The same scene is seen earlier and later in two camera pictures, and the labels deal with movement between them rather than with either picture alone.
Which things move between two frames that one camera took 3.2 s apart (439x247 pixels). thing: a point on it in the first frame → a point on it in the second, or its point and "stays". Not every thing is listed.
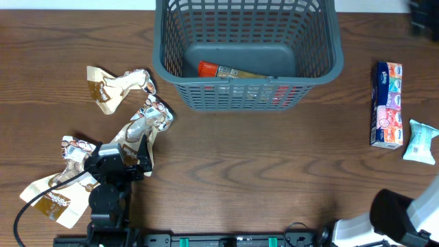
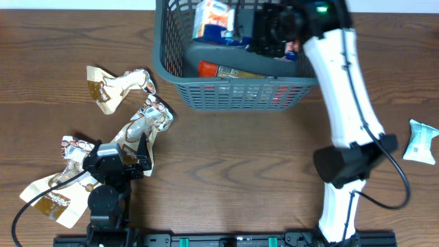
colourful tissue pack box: (387, 114) → (215, 24)
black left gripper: (143, 158) stays
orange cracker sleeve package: (208, 69) stays
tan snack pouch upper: (109, 90) stays
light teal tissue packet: (420, 147) stays
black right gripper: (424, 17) → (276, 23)
